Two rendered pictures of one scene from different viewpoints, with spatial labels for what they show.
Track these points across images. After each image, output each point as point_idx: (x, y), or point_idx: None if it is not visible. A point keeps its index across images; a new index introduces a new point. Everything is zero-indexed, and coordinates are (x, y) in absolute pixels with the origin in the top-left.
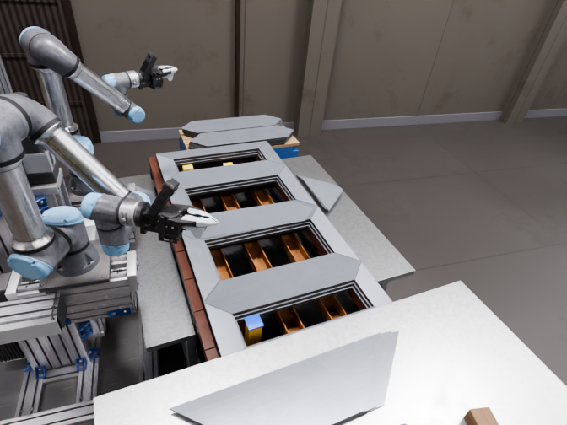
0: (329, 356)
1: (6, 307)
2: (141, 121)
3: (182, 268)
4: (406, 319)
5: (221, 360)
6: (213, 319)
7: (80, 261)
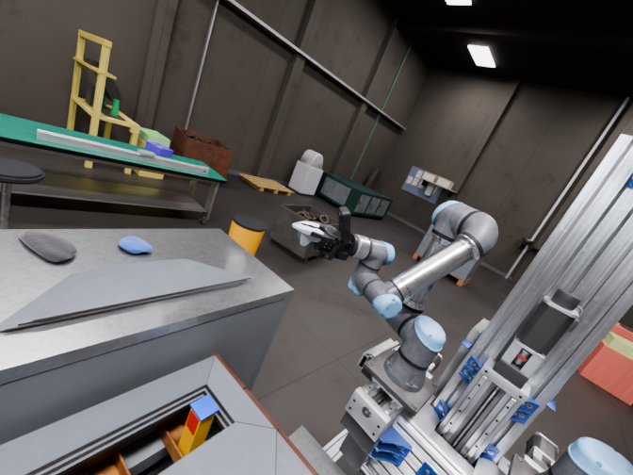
0: (126, 298)
1: None
2: None
3: None
4: None
5: (231, 304)
6: (253, 409)
7: (392, 355)
